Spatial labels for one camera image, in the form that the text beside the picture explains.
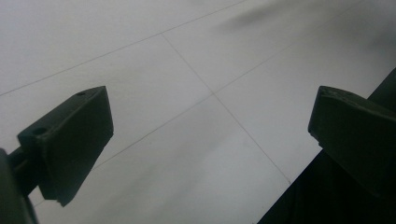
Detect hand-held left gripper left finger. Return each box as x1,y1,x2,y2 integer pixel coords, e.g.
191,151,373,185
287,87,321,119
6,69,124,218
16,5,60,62
7,85,115,208

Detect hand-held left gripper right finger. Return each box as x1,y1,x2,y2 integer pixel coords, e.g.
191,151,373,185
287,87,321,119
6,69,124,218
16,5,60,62
307,85,396,201

